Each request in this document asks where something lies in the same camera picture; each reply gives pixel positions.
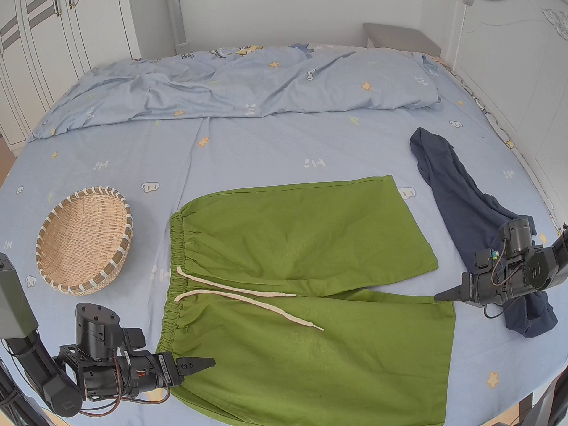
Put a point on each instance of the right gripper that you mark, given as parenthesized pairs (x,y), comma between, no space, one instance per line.
(481,287)

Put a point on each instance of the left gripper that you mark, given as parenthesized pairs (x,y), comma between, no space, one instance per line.
(146,371)

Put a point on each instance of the green shorts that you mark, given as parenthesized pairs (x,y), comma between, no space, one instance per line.
(310,260)

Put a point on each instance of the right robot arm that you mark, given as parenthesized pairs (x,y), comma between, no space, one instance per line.
(539,269)

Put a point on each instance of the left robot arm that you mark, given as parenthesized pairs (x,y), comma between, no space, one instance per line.
(95,326)

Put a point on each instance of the dark blue garment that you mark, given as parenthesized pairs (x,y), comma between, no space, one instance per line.
(457,193)

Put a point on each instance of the round woven basket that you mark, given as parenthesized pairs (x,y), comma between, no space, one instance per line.
(80,238)

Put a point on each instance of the grey bedside table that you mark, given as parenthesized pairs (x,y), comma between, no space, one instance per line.
(399,38)

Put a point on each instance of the pale blue quilt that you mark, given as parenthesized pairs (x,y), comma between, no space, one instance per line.
(177,87)

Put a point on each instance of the white wardrobe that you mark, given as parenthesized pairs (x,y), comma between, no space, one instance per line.
(66,38)

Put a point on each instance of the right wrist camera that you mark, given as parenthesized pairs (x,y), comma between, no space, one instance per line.
(484,260)

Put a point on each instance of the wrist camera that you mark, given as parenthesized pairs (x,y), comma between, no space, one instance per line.
(135,337)
(484,260)

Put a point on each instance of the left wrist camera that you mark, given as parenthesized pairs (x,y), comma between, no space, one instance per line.
(135,337)

